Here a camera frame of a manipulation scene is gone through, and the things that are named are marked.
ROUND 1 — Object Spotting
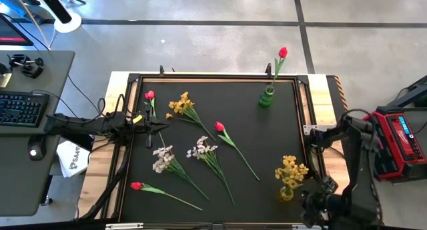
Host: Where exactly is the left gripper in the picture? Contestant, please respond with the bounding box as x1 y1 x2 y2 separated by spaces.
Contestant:
128 105 170 149

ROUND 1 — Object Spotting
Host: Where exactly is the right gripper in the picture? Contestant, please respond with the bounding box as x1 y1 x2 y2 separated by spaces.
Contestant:
301 176 338 228

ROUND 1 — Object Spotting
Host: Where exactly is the yellow glass vase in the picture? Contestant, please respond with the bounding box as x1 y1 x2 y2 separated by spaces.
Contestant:
278 185 295 203

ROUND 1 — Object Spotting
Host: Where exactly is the yellow artificial flower bunch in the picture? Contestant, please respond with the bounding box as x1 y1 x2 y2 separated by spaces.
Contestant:
167 91 217 141
274 155 310 194

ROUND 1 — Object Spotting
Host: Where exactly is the red artificial tulip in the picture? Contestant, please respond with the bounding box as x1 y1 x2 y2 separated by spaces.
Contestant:
270 46 289 91
143 89 167 148
214 121 261 182
129 181 203 211

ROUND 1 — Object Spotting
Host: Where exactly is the white artificial flower bunch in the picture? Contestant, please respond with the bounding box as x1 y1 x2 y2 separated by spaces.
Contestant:
185 135 236 206
152 145 210 201

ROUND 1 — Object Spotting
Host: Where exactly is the green glass vase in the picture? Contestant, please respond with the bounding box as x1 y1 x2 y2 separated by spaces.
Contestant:
258 85 276 108

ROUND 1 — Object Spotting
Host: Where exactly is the silver mounting plate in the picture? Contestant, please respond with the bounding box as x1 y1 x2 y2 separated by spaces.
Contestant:
302 124 320 136

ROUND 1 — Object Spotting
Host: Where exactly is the black table mat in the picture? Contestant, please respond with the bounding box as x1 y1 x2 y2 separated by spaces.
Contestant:
119 77 317 224

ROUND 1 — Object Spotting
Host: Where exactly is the white printed paper bag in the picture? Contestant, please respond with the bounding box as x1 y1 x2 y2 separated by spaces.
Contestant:
55 140 91 179

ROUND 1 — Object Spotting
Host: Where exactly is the hazard-striped black floor mat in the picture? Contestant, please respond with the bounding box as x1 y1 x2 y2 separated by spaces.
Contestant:
326 75 384 227

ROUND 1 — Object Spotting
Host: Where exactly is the black computer mouse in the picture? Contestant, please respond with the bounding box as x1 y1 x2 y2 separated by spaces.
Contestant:
27 136 47 162

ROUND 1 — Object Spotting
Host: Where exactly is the white round stand base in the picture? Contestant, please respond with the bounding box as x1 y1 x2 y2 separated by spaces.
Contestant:
53 11 83 34

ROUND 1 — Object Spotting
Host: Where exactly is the black computer keyboard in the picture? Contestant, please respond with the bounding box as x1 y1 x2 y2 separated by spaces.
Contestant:
0 91 51 128

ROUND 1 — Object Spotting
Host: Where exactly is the grey desk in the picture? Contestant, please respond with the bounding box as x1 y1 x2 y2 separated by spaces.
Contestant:
0 49 76 217

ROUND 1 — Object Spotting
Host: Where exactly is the black equipment stand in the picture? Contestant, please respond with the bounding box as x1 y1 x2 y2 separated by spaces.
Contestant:
393 75 427 108

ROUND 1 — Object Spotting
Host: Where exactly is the black stand column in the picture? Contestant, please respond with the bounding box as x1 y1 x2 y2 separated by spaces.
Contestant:
34 0 73 24

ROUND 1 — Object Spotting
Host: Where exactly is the black desk monitor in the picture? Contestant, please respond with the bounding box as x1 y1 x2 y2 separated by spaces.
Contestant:
0 13 34 47

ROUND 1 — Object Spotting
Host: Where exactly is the black aluminium table frame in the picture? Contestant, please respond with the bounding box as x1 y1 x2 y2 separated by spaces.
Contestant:
75 65 360 230

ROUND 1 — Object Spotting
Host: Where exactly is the black clamp mount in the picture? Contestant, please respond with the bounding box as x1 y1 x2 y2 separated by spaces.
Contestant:
7 53 45 79

